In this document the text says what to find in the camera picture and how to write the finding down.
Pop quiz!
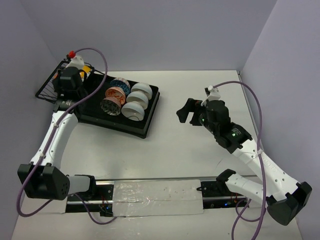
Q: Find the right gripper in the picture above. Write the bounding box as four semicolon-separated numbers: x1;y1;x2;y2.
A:
176;97;219;135

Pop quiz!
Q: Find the yellow bowl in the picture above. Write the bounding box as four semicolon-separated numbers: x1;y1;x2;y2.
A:
79;65;92;81

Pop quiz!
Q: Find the orange floral bowl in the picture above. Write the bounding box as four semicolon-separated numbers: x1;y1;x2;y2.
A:
105;86;126;105

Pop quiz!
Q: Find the blue patterned bowl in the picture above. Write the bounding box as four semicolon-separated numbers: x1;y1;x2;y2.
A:
110;77;131;96

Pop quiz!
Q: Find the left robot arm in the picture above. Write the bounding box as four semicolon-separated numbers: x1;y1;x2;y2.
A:
17;66;98;200

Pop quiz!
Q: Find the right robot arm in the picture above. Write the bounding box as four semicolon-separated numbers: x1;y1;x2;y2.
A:
176;98;312;226

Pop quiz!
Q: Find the black drainer tray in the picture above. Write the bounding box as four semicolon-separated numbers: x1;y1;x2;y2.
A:
78;75;160;139

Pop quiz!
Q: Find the white taped sheet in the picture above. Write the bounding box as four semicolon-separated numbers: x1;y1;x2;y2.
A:
112;179;204;217

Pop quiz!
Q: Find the white cardboard sheet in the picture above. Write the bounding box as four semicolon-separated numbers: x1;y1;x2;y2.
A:
11;197;70;240

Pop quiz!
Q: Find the black wire dish rack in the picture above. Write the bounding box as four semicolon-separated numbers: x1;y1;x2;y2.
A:
35;58;104;104

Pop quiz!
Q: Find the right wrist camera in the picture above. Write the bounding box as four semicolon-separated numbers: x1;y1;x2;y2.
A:
201;85;221;106

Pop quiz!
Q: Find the black mounting rail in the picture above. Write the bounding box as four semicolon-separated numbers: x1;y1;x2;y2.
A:
65;180;247;217

